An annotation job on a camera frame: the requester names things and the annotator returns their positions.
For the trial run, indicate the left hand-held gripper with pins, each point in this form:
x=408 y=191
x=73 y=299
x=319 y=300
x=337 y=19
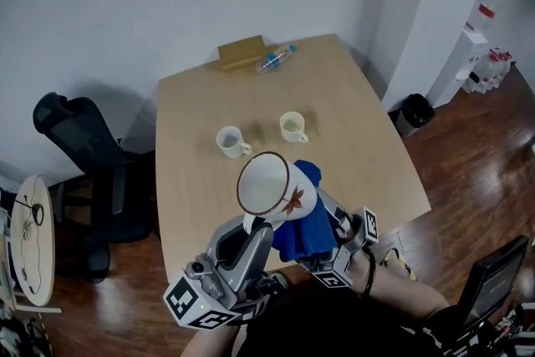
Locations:
x=217 y=297

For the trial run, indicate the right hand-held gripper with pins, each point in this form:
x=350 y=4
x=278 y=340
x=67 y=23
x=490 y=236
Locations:
x=351 y=246

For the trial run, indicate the blue cloth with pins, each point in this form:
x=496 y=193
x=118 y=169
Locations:
x=307 y=234

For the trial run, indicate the white leaf print mug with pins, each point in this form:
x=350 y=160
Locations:
x=263 y=184

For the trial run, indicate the person's left forearm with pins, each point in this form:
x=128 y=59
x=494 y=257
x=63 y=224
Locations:
x=209 y=343

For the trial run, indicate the person's right forearm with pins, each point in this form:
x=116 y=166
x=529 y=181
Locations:
x=401 y=292

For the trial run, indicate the white mug with greenish inside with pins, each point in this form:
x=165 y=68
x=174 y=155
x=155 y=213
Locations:
x=292 y=127

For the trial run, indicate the plain white mug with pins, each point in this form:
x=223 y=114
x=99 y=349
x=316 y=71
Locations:
x=232 y=143

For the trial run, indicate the person's black clothing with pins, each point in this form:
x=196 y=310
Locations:
x=317 y=322

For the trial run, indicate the black trash bin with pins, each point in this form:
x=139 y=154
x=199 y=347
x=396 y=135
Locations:
x=416 y=113

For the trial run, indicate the clear plastic water bottle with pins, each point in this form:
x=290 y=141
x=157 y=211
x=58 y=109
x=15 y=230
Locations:
x=273 y=59

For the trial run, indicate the black office chair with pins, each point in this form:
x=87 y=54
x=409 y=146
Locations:
x=96 y=175

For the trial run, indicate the wooden box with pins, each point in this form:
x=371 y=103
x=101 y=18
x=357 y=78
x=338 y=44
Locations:
x=240 y=53

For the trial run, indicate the black chair backrest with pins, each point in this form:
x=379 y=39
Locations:
x=493 y=280

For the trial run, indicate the white water dispenser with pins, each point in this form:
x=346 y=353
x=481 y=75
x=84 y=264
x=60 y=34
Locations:
x=455 y=62

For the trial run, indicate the pack of water bottles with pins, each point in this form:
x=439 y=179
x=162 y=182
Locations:
x=491 y=69

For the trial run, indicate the large clear water jug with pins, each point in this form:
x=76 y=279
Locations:
x=485 y=6

